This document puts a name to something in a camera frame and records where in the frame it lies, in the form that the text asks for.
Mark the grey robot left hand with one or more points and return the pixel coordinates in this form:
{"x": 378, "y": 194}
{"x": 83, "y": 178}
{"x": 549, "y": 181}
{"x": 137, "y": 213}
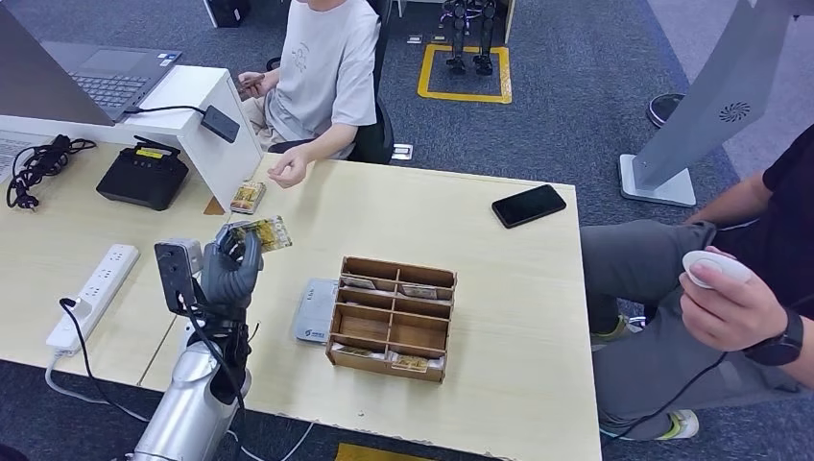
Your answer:
{"x": 232, "y": 273}

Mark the person's left hand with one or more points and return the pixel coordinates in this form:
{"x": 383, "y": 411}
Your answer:
{"x": 289, "y": 168}
{"x": 731, "y": 312}

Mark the person's right hand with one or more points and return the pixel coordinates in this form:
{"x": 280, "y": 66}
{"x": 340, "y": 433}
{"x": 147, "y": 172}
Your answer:
{"x": 254, "y": 83}

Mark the yellow patterned ID card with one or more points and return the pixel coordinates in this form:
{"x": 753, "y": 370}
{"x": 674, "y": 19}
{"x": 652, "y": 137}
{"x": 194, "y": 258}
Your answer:
{"x": 273, "y": 232}

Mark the white oval remote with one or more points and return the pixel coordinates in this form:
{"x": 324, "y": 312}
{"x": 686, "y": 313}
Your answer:
{"x": 703, "y": 259}

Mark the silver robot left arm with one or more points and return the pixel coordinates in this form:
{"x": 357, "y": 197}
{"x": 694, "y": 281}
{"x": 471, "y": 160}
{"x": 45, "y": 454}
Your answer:
{"x": 191, "y": 407}

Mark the person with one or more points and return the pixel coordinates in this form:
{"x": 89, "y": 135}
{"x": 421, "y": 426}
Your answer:
{"x": 324, "y": 70}
{"x": 648, "y": 280}

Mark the grey card reader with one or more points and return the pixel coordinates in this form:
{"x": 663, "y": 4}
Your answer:
{"x": 315, "y": 312}

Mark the patterned key card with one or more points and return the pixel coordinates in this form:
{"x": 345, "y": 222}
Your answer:
{"x": 358, "y": 282}
{"x": 409, "y": 364}
{"x": 419, "y": 292}
{"x": 353, "y": 351}

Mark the stack of patterned cards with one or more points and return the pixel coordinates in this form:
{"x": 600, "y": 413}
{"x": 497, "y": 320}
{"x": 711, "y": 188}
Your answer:
{"x": 248, "y": 197}

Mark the black wristwatch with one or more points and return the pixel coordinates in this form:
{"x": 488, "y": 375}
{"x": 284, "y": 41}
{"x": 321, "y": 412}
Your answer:
{"x": 779, "y": 347}

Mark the white desk riser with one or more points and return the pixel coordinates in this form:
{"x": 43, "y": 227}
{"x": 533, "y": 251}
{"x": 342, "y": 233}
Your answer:
{"x": 187, "y": 89}

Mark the brown cardboard piece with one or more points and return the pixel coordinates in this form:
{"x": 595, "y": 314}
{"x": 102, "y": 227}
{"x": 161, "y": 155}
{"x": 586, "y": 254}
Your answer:
{"x": 213, "y": 208}

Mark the black box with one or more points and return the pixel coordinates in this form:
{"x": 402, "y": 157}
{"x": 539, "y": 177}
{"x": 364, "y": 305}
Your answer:
{"x": 227, "y": 13}

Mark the black office chair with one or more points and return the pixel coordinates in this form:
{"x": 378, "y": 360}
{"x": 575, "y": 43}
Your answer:
{"x": 378, "y": 137}

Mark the metal floor plate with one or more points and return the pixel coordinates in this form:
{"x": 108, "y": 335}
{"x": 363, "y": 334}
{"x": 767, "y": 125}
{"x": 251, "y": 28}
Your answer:
{"x": 402, "y": 151}

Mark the green white shoe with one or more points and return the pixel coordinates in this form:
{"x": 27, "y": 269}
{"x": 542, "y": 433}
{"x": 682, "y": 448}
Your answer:
{"x": 613, "y": 329}
{"x": 685, "y": 424}

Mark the black desktop device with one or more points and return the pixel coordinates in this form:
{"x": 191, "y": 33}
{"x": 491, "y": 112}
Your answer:
{"x": 143, "y": 181}

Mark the white power strip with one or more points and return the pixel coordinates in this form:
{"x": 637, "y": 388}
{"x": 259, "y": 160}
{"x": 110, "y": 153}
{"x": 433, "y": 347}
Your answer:
{"x": 95, "y": 296}

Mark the brown wooden compartment box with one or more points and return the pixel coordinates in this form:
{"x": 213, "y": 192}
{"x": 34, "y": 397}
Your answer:
{"x": 362, "y": 366}

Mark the yellow floor tape square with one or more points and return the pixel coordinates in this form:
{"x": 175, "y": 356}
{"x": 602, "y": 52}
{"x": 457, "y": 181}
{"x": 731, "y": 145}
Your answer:
{"x": 424, "y": 76}

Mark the black humanoid robot legs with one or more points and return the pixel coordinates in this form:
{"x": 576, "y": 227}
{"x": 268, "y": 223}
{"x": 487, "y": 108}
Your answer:
{"x": 458, "y": 32}

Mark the round black base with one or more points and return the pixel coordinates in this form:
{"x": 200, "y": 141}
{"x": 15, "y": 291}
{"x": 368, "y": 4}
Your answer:
{"x": 663, "y": 108}

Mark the grey laptop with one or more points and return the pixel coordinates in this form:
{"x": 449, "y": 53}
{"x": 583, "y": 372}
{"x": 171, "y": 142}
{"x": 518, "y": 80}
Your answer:
{"x": 38, "y": 89}

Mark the grey kiosk stand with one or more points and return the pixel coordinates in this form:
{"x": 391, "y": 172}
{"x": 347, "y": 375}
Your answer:
{"x": 718, "y": 95}

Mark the yellow floor sticker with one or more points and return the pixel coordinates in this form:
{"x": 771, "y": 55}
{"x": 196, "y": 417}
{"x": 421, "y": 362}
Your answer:
{"x": 369, "y": 453}

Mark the black smartphone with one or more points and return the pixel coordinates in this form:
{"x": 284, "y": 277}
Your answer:
{"x": 528, "y": 205}

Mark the pale flat keyboard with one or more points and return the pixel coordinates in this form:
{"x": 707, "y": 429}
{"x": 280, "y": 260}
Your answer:
{"x": 16, "y": 151}

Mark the white cabinet panel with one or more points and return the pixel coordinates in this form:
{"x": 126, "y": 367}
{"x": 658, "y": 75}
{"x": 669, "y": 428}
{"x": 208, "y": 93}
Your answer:
{"x": 509, "y": 19}

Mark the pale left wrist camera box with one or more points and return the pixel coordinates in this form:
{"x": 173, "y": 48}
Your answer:
{"x": 175, "y": 267}

